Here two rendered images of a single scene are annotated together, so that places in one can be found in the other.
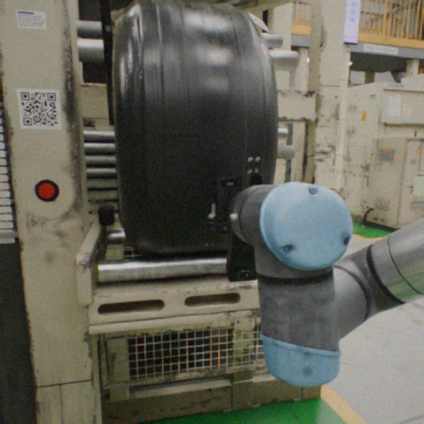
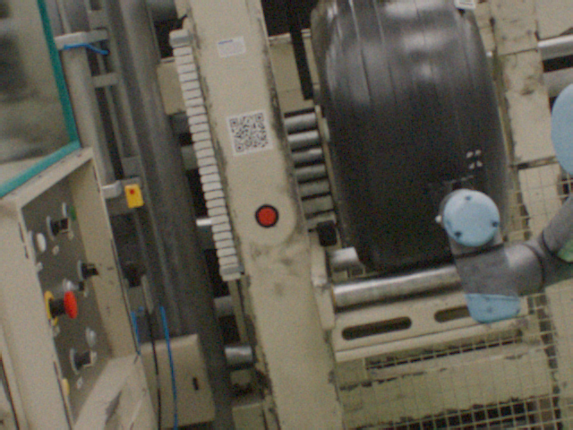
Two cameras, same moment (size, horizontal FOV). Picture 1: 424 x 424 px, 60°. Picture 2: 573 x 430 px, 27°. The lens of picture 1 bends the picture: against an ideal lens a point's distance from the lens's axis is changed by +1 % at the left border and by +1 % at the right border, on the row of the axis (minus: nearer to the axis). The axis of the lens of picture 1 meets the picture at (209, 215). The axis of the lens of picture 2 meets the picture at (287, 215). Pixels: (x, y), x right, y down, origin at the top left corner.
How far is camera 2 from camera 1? 143 cm
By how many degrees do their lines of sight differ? 14
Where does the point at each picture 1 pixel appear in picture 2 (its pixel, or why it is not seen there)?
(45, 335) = (286, 379)
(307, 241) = (468, 228)
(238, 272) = not seen: hidden behind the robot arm
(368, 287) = (543, 254)
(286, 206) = (453, 210)
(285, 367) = (477, 310)
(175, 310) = (425, 327)
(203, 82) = (409, 91)
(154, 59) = (360, 80)
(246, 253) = not seen: hidden behind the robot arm
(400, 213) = not seen: outside the picture
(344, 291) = (517, 259)
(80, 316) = (320, 353)
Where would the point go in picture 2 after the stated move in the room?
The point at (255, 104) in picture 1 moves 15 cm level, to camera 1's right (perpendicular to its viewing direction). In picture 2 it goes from (465, 101) to (555, 84)
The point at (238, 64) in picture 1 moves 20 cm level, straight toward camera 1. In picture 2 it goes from (441, 64) to (420, 78)
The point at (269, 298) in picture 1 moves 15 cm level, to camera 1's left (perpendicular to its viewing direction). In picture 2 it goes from (460, 268) to (361, 282)
